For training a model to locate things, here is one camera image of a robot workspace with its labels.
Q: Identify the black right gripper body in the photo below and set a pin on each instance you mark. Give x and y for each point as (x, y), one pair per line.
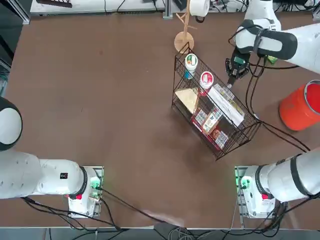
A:
(238, 67)

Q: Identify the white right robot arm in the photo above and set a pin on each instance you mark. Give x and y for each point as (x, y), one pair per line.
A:
(305, 37)

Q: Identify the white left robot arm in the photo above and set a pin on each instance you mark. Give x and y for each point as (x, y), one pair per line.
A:
(50, 177)

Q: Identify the green tissue pack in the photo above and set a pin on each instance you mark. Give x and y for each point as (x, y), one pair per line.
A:
(272, 59)

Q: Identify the orange bin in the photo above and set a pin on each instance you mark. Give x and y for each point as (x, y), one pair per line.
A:
(292, 110)

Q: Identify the red-lid white jar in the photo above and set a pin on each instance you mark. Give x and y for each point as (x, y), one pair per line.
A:
(207, 79)

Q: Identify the long white yellow box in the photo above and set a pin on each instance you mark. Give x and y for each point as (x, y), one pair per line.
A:
(225, 105)

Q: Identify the green-lid white jar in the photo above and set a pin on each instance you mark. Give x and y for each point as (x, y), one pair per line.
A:
(191, 61)

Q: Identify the teal snack box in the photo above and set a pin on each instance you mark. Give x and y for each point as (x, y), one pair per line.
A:
(188, 74)

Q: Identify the wrapped triangle sandwich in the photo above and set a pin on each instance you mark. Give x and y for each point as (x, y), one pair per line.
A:
(187, 98)

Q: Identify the orange snack box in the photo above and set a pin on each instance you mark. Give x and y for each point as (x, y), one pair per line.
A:
(209, 123)

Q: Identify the wooden roll holder stand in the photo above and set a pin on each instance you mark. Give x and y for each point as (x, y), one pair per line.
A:
(183, 42)

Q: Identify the red patterned snack box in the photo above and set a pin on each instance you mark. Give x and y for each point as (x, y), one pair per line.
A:
(220, 138)

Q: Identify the white paper towel roll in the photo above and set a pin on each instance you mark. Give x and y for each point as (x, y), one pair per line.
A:
(200, 7)

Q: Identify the white bench top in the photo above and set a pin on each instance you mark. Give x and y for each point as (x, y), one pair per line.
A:
(87, 6)

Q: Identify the dark brown wooden rack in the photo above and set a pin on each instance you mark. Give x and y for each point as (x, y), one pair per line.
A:
(53, 3)

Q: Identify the aluminium profile post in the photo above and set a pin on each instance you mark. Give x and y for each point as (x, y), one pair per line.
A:
(167, 8)

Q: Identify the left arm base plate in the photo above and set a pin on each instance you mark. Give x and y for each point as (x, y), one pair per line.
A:
(98, 172)

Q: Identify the aluminium frame rail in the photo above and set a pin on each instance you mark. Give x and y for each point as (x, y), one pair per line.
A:
(23, 15)

